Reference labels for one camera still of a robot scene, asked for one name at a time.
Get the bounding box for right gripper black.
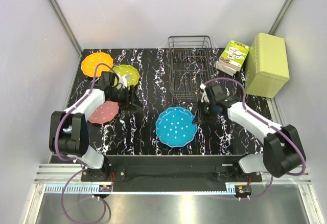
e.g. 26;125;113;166
193;99;217;124

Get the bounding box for blue dotted plate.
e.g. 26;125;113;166
155;106;198;148

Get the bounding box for black wire dish rack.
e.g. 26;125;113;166
168;35;213;103

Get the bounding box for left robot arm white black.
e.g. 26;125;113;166
49;72;142;181

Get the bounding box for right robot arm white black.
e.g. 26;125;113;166
193;84;306;181

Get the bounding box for green dotted plate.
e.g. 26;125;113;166
113;64;140;87

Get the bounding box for pink dotted plate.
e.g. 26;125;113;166
88;101;119;124

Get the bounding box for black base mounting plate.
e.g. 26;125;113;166
82;164;262;183

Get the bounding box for green book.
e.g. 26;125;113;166
215;39;250;76

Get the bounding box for light green box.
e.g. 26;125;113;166
245;33;290;98

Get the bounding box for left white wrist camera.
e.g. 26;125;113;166
116;74;131;89

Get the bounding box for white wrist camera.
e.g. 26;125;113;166
116;74;131;89
200;83;209;103

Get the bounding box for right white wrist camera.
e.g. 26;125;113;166
200;83;209;103

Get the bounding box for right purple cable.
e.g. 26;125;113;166
203;77;307;201

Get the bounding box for purple cable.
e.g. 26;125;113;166
53;63;121;221
203;77;307;201

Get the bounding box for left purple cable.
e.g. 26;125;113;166
53;63;121;221

